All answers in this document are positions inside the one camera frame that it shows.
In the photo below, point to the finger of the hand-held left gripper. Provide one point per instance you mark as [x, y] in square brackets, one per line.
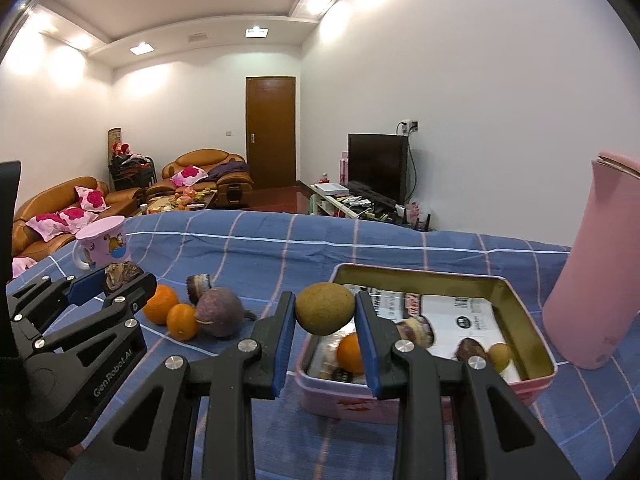
[127, 296]
[87, 285]

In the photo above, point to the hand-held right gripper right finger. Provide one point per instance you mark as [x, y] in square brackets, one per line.
[367, 345]

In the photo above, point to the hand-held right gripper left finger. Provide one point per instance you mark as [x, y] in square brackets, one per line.
[282, 345]

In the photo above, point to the green brown kiwi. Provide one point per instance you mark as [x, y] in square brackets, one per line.
[325, 308]

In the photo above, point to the small orange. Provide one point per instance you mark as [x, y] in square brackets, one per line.
[182, 321]

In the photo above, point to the purple passion fruit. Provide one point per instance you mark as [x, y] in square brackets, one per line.
[220, 312]

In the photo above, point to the pink tin box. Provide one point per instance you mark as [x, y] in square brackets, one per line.
[425, 275]

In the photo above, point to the small yellow green fruit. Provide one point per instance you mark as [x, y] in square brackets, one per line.
[500, 355]

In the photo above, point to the pink cartoon cup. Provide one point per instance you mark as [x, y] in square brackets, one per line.
[102, 245]

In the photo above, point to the pink floral cushion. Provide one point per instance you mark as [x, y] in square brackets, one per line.
[42, 224]
[77, 217]
[90, 199]
[187, 175]

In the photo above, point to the brown leather sofa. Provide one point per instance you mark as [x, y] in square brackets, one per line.
[200, 156]
[55, 195]

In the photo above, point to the cluttered coffee table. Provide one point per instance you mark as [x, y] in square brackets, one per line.
[180, 202]

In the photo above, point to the blue plaid tablecloth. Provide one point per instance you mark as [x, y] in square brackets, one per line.
[250, 240]

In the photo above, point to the black rack with clothes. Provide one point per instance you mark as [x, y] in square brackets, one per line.
[130, 170]

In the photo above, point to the black router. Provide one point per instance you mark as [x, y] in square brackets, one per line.
[422, 222]

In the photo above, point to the pink flower decoration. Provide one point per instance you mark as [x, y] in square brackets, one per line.
[412, 210]

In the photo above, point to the white television stand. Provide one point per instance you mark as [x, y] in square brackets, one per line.
[325, 205]

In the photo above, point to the purple cloth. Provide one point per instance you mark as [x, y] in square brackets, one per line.
[227, 170]

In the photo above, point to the white set-top box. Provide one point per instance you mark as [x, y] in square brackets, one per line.
[331, 188]

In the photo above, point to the black television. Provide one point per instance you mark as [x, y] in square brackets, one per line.
[377, 165]

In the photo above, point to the brown wooden door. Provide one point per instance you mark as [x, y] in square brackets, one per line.
[270, 130]

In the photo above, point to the pink electric kettle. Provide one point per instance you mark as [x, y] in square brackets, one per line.
[590, 285]

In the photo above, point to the square ceiling light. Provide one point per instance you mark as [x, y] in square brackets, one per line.
[140, 49]
[256, 32]

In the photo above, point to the ceiling air vent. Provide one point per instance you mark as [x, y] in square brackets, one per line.
[197, 37]

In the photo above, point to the wall power socket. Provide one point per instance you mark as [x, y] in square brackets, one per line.
[410, 125]

